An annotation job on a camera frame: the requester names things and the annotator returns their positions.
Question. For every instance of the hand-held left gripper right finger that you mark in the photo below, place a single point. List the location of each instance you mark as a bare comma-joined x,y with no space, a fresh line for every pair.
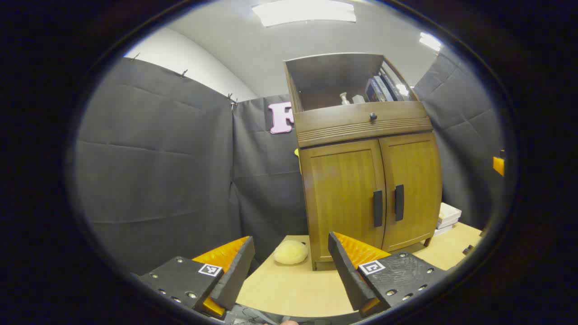
345,271

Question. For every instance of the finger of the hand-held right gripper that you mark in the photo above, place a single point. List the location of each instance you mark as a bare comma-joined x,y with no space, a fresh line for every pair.
498,165

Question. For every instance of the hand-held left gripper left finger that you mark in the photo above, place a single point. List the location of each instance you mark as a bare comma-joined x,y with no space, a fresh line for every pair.
235,275

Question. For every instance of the wooden shoe cabinet door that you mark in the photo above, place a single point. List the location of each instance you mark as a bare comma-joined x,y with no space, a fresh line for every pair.
338,194
420,180

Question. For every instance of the wooden double-door shoe cabinet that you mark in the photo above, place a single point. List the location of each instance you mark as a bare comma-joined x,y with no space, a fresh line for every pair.
334,76

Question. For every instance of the wooden cabinet drawer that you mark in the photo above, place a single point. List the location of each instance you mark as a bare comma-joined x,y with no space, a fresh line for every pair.
334,122

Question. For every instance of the white flat box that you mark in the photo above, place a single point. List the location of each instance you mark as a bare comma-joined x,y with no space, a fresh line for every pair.
442,230
449,213

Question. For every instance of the yellow object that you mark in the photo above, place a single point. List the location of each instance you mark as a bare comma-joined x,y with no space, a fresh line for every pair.
297,158

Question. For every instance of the dark book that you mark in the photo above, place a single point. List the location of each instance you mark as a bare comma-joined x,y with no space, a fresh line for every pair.
393,88

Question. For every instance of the small ceiling light panel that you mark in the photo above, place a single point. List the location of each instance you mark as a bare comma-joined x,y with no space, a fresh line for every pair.
430,41

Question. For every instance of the blue grey book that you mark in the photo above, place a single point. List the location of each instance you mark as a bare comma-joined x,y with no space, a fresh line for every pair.
374,90

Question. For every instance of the small white box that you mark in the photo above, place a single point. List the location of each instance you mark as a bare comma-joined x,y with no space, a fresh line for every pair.
358,99

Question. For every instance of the small white bottle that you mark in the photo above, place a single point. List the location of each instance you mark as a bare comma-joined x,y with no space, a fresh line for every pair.
345,99

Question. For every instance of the large ceiling light panel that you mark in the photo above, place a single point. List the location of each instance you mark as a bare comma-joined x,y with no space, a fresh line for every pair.
302,12

